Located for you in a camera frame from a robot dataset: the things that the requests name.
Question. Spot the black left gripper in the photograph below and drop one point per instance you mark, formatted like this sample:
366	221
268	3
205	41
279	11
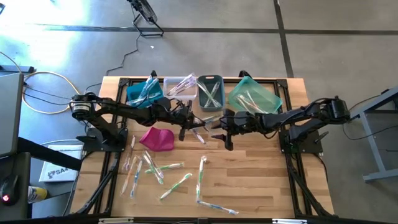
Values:
178	117

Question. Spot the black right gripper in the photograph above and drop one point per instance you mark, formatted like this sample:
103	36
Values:
250	122

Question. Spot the blue toothbrush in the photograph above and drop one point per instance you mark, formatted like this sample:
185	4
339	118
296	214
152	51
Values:
217	208
218	119
140	100
153	87
146	85
136	179

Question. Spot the green toothbrush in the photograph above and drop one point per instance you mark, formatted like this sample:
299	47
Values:
153	169
212	96
210	118
175	186
168	167
218	84
201	177

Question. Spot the magenta plastic bin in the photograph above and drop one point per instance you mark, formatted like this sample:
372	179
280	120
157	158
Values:
157	140

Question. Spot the green toothbrushes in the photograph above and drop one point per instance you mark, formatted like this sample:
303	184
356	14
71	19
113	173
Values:
203	87

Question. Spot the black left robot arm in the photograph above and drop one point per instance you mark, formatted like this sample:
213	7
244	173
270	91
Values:
133	113

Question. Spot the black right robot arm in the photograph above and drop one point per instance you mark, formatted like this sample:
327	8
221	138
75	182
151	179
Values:
311	116

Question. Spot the clear white plastic bin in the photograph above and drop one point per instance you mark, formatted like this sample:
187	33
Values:
180	99

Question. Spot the dark grey plastic bin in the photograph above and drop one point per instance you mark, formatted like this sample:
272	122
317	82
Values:
222	105

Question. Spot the teal translucent plastic bin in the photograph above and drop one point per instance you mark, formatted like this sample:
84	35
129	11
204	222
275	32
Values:
245	84

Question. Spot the black table clamp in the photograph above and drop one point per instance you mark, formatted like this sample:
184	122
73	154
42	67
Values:
245	74
153	74

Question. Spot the bright blue plastic bin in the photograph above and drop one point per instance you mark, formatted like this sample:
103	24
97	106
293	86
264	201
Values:
135	93

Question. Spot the black floor fan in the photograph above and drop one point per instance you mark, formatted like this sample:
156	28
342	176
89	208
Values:
146	11

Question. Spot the white printed box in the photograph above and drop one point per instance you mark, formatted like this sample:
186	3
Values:
57	174

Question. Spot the black desk beam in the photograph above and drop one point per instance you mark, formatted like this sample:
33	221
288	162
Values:
46	154

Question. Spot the yellow white can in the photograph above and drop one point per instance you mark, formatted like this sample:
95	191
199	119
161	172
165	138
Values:
37	194

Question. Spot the black desk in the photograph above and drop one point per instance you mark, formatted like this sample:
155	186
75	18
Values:
23	168

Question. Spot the grey laptop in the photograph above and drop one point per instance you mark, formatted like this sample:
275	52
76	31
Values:
11	115

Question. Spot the black computer mouse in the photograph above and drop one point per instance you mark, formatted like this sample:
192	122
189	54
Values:
9	189

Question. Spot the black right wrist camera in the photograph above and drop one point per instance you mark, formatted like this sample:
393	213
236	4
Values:
234	124

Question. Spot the silver angle bracket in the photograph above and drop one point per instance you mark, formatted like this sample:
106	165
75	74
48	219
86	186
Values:
289	221
115	221

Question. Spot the grey metal desk frame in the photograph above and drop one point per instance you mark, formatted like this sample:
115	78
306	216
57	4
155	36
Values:
374	155

